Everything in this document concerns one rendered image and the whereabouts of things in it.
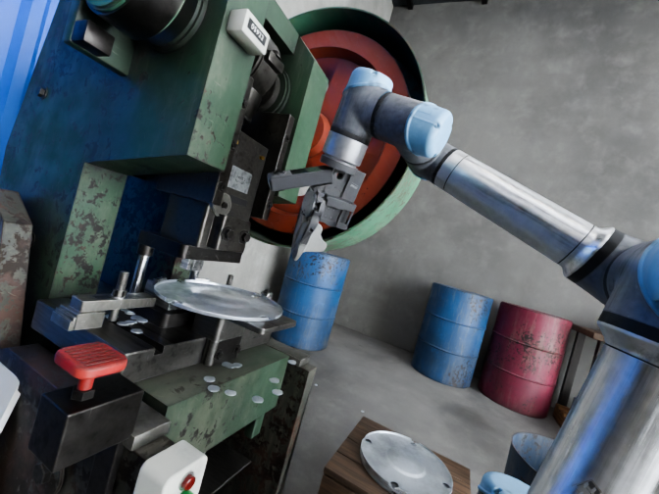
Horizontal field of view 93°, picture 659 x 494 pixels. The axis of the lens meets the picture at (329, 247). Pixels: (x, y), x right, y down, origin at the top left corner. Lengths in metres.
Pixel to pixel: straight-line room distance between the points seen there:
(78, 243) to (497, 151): 3.91
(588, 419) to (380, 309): 3.62
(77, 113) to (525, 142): 3.95
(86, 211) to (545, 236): 0.91
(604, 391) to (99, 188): 0.95
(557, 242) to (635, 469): 0.28
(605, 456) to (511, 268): 3.49
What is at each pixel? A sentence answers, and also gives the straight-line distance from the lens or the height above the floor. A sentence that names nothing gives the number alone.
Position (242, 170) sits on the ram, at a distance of 0.80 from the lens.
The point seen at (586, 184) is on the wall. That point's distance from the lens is 4.17.
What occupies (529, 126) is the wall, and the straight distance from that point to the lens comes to 4.30.
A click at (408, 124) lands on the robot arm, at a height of 1.18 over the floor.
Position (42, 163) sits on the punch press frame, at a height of 0.98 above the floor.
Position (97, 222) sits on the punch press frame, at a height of 0.88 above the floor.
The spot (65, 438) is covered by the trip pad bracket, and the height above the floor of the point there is 0.68.
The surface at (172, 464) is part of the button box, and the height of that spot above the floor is 0.63.
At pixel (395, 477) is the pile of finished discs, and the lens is 1.15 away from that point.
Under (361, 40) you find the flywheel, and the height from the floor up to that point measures 1.65.
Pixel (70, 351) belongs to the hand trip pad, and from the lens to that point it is 0.52.
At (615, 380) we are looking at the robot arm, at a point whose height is 0.91.
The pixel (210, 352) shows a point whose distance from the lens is 0.76.
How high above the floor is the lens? 0.97
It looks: level
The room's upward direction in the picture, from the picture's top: 15 degrees clockwise
